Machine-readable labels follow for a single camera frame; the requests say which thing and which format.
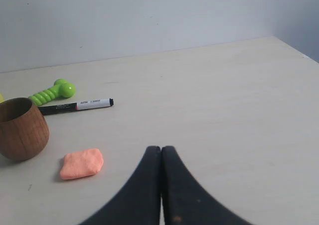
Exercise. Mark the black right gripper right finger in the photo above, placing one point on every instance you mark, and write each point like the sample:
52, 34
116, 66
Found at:
185, 201

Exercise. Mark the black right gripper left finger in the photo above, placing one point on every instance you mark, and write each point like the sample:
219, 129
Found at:
138, 201

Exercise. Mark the orange squishy toy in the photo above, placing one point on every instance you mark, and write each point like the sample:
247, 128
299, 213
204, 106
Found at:
81, 164

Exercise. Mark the black and white marker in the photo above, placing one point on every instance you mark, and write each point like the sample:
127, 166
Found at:
78, 106

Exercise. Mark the brown wooden cup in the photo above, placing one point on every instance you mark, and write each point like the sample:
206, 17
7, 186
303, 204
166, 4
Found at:
24, 132

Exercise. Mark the green bone dog toy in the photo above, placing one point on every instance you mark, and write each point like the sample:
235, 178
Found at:
60, 89

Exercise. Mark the yellow lemon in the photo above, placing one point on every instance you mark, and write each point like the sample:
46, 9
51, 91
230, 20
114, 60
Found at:
1, 98

